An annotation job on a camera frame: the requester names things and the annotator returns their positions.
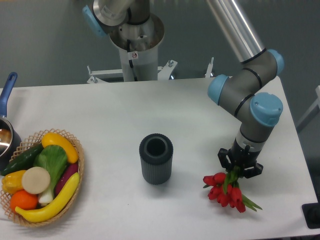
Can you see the white metal base frame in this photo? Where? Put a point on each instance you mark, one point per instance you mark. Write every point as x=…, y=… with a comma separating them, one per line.
x=163, y=73

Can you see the yellow banana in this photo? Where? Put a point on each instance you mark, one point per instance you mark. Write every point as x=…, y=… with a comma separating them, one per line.
x=56, y=206

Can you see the woven wicker basket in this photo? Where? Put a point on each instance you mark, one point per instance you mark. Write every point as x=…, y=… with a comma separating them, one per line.
x=26, y=144

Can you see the purple eggplant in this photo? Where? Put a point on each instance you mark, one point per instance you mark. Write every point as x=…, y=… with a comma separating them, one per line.
x=69, y=171

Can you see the dark grey ribbed vase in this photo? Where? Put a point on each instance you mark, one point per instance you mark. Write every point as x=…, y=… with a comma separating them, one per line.
x=156, y=157

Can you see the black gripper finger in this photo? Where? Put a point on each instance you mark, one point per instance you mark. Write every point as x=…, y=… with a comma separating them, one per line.
x=226, y=159
x=252, y=171

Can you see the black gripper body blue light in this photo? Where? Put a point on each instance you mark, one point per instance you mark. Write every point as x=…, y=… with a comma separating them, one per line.
x=242, y=157

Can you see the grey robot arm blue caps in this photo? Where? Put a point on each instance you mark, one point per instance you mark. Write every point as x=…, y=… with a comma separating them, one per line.
x=240, y=95

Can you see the black device at table edge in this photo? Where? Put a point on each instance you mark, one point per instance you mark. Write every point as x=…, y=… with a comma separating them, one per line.
x=311, y=212

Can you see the green bok choy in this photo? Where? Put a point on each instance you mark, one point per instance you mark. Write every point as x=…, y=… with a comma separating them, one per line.
x=52, y=158

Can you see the green cucumber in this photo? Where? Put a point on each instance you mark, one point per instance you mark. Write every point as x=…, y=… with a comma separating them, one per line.
x=23, y=161

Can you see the yellow bell pepper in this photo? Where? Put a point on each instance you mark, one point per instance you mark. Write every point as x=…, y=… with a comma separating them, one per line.
x=12, y=182

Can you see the orange fruit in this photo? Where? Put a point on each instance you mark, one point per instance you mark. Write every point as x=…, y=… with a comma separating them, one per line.
x=23, y=200

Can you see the beige round disc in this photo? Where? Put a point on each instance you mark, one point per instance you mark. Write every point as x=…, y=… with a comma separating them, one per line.
x=35, y=180

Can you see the blue handled saucepan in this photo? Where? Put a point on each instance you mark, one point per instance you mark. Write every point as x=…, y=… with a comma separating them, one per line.
x=9, y=138

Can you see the red tulip bouquet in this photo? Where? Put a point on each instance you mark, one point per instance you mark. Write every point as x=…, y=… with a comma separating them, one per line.
x=225, y=190

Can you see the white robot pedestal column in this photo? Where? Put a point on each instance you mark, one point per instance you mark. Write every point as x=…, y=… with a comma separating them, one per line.
x=138, y=48

